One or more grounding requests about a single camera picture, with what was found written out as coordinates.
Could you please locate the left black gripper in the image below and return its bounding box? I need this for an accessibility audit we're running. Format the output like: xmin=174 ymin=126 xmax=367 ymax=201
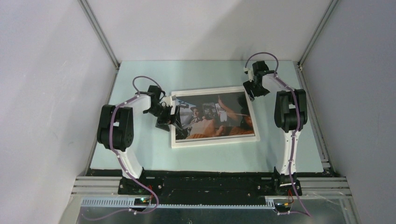
xmin=145 ymin=104 xmax=182 ymax=132

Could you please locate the wooden picture frame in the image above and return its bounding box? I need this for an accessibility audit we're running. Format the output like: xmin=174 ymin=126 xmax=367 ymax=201
xmin=170 ymin=86 xmax=260 ymax=148

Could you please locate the printed photo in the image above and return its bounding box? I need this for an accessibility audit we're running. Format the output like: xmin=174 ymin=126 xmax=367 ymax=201
xmin=173 ymin=91 xmax=255 ymax=142

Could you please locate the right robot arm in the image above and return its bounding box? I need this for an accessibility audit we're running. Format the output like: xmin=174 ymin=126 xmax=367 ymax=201
xmin=243 ymin=61 xmax=308 ymax=195

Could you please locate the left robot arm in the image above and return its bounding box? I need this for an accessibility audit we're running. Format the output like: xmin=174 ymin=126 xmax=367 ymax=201
xmin=89 ymin=85 xmax=182 ymax=196

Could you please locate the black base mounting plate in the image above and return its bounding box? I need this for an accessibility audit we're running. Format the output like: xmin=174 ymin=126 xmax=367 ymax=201
xmin=131 ymin=171 xmax=302 ymax=205

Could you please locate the right corner aluminium profile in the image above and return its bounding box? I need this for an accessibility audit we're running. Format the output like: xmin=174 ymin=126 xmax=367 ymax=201
xmin=297 ymin=0 xmax=340 ymax=66

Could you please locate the corner aluminium profile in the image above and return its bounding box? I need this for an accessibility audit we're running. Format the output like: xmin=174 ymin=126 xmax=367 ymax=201
xmin=78 ymin=0 xmax=120 ymax=70
xmin=297 ymin=0 xmax=340 ymax=66

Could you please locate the left corner aluminium profile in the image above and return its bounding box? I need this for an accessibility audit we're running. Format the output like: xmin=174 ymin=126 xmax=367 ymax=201
xmin=78 ymin=0 xmax=120 ymax=70

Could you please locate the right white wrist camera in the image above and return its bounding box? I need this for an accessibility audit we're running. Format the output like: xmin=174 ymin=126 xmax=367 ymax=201
xmin=244 ymin=67 xmax=255 ymax=82

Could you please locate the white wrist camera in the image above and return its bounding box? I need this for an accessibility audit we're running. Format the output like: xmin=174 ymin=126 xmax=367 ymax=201
xmin=244 ymin=67 xmax=255 ymax=82
xmin=161 ymin=95 xmax=177 ymax=108

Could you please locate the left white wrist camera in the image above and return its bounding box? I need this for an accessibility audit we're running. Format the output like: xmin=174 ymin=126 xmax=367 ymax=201
xmin=161 ymin=95 xmax=177 ymax=108

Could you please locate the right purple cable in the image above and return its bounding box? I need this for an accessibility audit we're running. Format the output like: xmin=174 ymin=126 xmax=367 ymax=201
xmin=245 ymin=52 xmax=312 ymax=217

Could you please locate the grey slotted cable duct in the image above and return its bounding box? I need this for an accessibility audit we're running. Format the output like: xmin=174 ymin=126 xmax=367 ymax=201
xmin=81 ymin=196 xmax=275 ymax=210

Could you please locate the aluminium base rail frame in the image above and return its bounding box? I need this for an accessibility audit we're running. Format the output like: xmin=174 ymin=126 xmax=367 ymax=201
xmin=60 ymin=168 xmax=360 ymax=224

